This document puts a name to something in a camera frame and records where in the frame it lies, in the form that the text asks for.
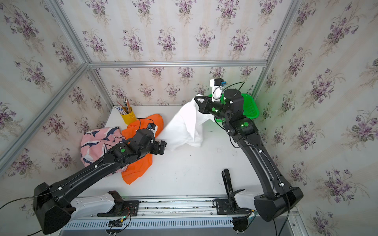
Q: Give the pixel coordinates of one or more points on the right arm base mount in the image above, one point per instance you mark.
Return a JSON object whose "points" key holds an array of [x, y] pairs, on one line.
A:
{"points": [[231, 200]]}

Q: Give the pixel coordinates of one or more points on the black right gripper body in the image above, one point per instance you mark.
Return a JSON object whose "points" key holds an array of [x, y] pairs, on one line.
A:
{"points": [[216, 107]]}

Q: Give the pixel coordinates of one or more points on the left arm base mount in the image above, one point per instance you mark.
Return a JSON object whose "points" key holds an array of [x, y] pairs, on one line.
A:
{"points": [[121, 207]]}

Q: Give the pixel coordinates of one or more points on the yellow pencil cup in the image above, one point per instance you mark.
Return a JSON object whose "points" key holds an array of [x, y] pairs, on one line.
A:
{"points": [[129, 118]]}

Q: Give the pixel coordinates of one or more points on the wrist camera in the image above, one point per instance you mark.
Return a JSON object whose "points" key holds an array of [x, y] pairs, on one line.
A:
{"points": [[217, 83], [152, 127]]}

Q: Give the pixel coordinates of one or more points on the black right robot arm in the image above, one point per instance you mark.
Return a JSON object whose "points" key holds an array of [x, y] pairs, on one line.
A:
{"points": [[236, 111]]}

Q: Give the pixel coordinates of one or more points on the pink shark print garment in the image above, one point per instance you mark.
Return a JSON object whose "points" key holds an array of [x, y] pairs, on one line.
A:
{"points": [[96, 143]]}

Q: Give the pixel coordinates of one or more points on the white shorts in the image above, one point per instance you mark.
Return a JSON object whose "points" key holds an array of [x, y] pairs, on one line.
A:
{"points": [[185, 127]]}

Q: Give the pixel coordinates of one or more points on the aluminium rail frame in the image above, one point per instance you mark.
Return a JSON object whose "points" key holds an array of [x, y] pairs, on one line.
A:
{"points": [[174, 214]]}

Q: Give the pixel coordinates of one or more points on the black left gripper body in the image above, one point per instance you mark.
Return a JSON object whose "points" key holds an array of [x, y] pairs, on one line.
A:
{"points": [[154, 148]]}

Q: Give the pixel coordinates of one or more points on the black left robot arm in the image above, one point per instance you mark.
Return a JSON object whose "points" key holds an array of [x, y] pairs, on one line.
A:
{"points": [[52, 203]]}

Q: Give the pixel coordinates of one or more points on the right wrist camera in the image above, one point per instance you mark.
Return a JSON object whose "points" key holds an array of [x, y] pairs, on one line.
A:
{"points": [[217, 83]]}

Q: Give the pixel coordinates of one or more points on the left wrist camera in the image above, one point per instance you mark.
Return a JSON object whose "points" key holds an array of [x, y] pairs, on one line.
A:
{"points": [[152, 127]]}

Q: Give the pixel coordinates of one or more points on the green plastic basket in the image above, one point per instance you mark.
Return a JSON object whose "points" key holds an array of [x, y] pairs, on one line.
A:
{"points": [[250, 108]]}

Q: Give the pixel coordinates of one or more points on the colored pencils bundle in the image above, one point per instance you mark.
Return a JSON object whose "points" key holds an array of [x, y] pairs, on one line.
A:
{"points": [[125, 105]]}

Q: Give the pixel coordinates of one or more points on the orange cloth garment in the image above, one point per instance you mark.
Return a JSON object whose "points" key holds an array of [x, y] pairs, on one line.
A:
{"points": [[141, 166]]}

